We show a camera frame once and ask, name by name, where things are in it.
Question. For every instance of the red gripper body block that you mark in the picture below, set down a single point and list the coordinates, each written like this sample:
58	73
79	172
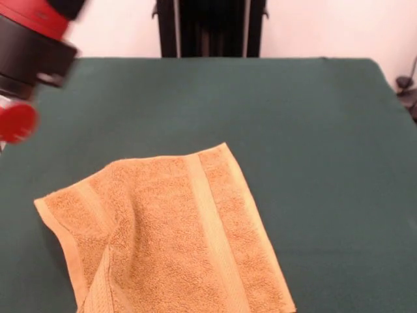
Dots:
18	124

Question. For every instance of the tan terry towel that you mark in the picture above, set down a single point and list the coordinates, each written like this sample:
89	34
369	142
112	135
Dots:
169	234

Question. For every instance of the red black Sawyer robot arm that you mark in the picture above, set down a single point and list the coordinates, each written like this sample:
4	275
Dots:
26	49

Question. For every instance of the dark green table cloth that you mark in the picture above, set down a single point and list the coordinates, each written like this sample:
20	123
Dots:
293	130

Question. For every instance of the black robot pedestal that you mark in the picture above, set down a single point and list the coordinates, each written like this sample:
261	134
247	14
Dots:
211	29

